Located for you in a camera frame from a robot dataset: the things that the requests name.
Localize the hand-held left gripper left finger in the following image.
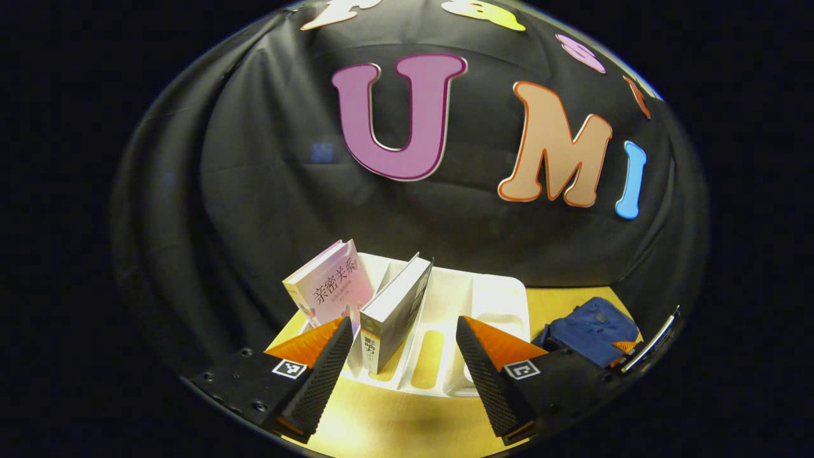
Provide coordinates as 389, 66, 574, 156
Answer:
184, 317, 354, 444

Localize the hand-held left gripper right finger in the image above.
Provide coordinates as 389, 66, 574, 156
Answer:
455, 316, 621, 446

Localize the blue schoolbag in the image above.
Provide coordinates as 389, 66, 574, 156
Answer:
533, 297, 640, 368

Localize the white bookshelf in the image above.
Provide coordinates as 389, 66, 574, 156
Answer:
299, 253, 532, 398

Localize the pink book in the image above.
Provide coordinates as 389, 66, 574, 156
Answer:
282, 240, 375, 337

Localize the black book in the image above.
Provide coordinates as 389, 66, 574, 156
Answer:
359, 253, 434, 375

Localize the black backdrop cloth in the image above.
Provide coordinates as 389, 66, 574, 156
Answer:
111, 0, 710, 376

